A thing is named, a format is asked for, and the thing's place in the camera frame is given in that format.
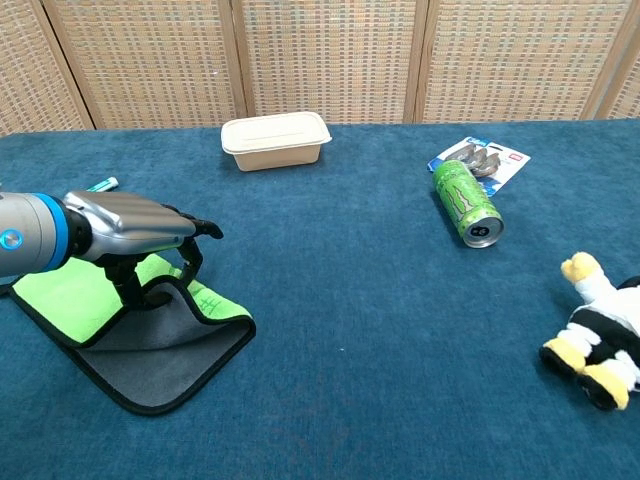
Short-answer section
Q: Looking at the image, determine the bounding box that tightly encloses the dark grey cloth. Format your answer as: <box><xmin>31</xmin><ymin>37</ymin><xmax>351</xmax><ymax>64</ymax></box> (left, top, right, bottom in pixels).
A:
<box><xmin>7</xmin><ymin>252</ymin><xmax>258</xmax><ymax>417</ymax></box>

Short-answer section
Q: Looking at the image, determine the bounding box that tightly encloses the binder clips blister pack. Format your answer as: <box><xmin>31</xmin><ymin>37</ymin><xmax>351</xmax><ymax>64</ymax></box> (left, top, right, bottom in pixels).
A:
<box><xmin>427</xmin><ymin>135</ymin><xmax>532</xmax><ymax>197</ymax></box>

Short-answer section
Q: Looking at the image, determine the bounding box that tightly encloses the black white plush doll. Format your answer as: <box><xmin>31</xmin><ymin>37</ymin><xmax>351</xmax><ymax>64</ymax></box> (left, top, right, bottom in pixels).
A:
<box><xmin>538</xmin><ymin>251</ymin><xmax>640</xmax><ymax>412</ymax></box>

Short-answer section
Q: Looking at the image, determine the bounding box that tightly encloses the woven bamboo screen panel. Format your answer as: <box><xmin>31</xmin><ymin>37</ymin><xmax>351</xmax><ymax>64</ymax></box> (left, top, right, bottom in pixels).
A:
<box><xmin>229</xmin><ymin>0</ymin><xmax>429</xmax><ymax>126</ymax></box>
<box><xmin>39</xmin><ymin>0</ymin><xmax>249</xmax><ymax>131</ymax></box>
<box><xmin>414</xmin><ymin>0</ymin><xmax>621</xmax><ymax>124</ymax></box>
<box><xmin>0</xmin><ymin>0</ymin><xmax>96</xmax><ymax>137</ymax></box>
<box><xmin>582</xmin><ymin>0</ymin><xmax>640</xmax><ymax>121</ymax></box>

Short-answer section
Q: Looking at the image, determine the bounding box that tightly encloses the green white marker pen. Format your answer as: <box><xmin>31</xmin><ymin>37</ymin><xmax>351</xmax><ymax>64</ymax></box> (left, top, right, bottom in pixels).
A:
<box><xmin>85</xmin><ymin>176</ymin><xmax>120</xmax><ymax>194</ymax></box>

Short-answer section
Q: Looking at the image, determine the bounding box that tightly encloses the blue carpet table cover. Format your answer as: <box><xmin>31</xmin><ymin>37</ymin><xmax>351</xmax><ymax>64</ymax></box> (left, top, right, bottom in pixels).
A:
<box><xmin>0</xmin><ymin>118</ymin><xmax>640</xmax><ymax>480</ymax></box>

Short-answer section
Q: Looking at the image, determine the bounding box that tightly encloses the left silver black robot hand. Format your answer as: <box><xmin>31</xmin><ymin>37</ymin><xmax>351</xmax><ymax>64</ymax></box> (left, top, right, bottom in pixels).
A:
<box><xmin>63</xmin><ymin>189</ymin><xmax>225</xmax><ymax>311</ymax></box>

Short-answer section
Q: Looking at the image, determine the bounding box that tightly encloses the green energy drink can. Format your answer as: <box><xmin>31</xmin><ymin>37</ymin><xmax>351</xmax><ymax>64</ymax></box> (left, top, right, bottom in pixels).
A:
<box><xmin>431</xmin><ymin>158</ymin><xmax>505</xmax><ymax>250</ymax></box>

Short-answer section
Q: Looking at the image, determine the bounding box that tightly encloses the beige lidded food container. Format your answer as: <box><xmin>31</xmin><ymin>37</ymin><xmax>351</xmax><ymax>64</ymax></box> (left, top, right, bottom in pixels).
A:
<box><xmin>220</xmin><ymin>110</ymin><xmax>333</xmax><ymax>173</ymax></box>

